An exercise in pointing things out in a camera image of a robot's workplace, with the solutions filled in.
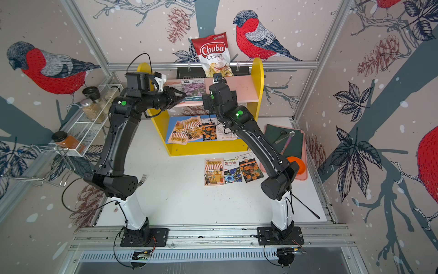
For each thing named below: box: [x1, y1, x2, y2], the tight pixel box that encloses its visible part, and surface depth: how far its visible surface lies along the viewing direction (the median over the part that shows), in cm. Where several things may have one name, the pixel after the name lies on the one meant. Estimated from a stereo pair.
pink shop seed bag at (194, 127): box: [182, 115, 204, 142], surface depth 99 cm
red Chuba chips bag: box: [191, 31, 234, 78], surface depth 85 cm
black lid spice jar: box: [81, 86, 101, 102], surface depth 75 cm
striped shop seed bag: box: [204, 157, 225, 187], surface depth 96 cm
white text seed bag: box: [215, 122, 238, 141], surface depth 94 cm
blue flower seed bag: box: [223, 158, 243, 184], surface depth 97 cm
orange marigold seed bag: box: [238, 152, 265, 184], surface depth 97 cm
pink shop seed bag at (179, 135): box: [167, 119, 189, 145], surface depth 95 cm
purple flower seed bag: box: [180, 78, 206, 103], surface depth 78 cm
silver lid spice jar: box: [80, 98, 106, 124], surface depth 74 cm
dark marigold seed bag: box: [201, 122, 218, 141], surface depth 97 cm
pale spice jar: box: [104, 85, 121, 103], surface depth 86 cm
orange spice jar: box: [51, 130, 86, 154], surface depth 62 cm
